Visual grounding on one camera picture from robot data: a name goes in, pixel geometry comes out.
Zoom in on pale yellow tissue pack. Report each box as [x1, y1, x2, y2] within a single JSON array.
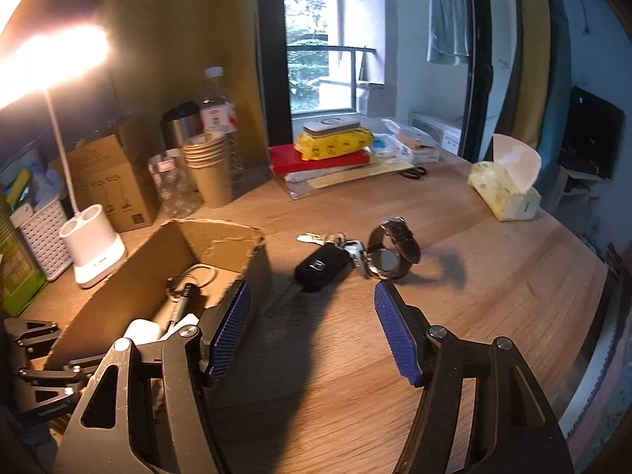
[[467, 133, 543, 222]]

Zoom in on stainless steel thermos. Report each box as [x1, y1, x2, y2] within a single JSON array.
[[161, 101, 203, 152]]

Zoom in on white perforated plastic basket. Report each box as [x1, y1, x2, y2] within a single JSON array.
[[9, 199, 76, 280]]

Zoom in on white plastic packets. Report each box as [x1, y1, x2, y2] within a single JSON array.
[[380, 118, 440, 164]]

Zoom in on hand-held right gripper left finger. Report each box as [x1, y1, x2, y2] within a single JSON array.
[[52, 279, 254, 474]]

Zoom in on yellow wet wipes pack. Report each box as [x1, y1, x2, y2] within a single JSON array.
[[294, 127, 374, 162]]

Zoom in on black car key with keyring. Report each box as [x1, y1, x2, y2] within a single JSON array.
[[294, 231, 369, 293]]

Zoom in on green packaged box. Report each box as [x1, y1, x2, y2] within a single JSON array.
[[0, 192, 49, 318]]

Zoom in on white microwave oven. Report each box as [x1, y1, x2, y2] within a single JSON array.
[[408, 111, 465, 154]]

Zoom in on wristwatch with dark strap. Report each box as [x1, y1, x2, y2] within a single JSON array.
[[365, 216, 422, 280]]

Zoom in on clear jar of sachets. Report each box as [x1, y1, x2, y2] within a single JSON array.
[[147, 150, 203, 219]]

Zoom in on red book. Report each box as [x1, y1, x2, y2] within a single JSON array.
[[269, 143, 371, 177]]

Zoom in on white charger adapter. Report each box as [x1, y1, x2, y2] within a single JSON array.
[[122, 318, 167, 345]]

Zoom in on black monitor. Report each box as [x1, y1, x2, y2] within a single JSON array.
[[557, 86, 626, 181]]

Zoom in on clear water bottle red label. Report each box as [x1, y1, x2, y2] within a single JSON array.
[[199, 66, 246, 189]]

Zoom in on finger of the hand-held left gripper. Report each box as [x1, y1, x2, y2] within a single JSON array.
[[16, 359, 100, 428], [4, 318, 61, 357]]

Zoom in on stack of brown paper cups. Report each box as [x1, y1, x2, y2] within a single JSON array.
[[182, 133, 234, 209]]

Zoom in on white cable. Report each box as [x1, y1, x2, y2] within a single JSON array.
[[165, 263, 218, 303]]

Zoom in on hanging pale cloth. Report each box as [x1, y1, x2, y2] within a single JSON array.
[[427, 0, 470, 65]]

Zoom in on yellowish paper envelope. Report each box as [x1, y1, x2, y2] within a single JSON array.
[[308, 160, 414, 190]]

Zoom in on white and grey flat device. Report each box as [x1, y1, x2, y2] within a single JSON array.
[[301, 117, 361, 137]]

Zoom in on brown printed carton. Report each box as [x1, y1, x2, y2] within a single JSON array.
[[48, 132, 160, 234]]

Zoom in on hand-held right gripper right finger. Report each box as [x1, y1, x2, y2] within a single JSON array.
[[373, 280, 576, 474]]

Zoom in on clear plastic tray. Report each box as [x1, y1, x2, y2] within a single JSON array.
[[270, 163, 416, 201]]

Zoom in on yellow and green sponge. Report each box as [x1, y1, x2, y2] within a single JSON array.
[[2, 168, 33, 205]]

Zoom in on white desk lamp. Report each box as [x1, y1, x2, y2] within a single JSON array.
[[0, 24, 128, 290]]

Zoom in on small black flashlight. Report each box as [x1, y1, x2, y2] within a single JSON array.
[[167, 281, 199, 333]]

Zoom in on brown cardboard box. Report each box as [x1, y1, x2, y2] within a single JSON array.
[[43, 218, 273, 408]]

